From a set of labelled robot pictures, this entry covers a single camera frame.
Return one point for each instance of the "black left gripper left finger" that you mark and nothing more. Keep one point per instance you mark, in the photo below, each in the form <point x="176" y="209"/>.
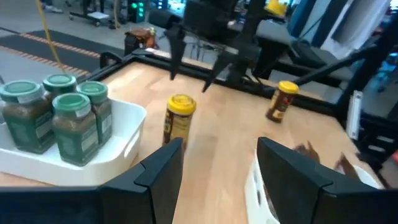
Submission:
<point x="93" y="205"/>

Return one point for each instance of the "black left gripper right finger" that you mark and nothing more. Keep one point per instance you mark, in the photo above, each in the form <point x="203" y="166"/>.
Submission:
<point x="311" y="199"/>

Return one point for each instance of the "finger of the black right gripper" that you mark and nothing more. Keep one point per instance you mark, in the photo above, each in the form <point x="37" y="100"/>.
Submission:
<point x="176" y="49"/>
<point x="220" y="68"/>

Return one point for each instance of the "yellow lid spice jar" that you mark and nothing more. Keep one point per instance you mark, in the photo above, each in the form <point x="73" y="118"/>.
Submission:
<point x="178" y="121"/>
<point x="280" y="105"/>

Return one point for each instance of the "green lid spice jar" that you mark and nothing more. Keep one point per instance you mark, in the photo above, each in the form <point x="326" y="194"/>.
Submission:
<point x="28" y="124"/>
<point x="101" y="115"/>
<point x="74" y="137"/>
<point x="59" y="83"/>

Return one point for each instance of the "brown orange bundle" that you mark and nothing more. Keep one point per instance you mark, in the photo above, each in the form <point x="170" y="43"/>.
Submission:
<point x="141" y="37"/>

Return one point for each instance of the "green lit computer tower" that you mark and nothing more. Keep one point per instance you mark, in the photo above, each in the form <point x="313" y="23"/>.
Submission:
<point x="136" y="9"/>

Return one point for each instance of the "yellow bulky object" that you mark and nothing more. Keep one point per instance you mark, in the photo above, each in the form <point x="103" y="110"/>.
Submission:
<point x="276" y="7"/>

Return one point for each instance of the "white low cart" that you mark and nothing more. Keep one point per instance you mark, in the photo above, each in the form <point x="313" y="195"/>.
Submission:
<point x="93" y="15"/>

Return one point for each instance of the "black hazard striped floor mat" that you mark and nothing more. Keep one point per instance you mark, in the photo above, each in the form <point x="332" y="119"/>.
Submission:
<point x="77" y="49"/>

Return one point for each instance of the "grey desk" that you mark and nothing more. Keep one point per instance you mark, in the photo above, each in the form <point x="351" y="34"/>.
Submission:
<point x="326" y="62"/>

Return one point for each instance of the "silver aluminium bracket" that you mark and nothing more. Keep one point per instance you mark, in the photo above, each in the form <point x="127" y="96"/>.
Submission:
<point x="354" y="115"/>

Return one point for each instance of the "black aluminium table frame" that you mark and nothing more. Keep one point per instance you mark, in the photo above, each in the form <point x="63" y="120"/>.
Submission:
<point x="314" y="104"/>

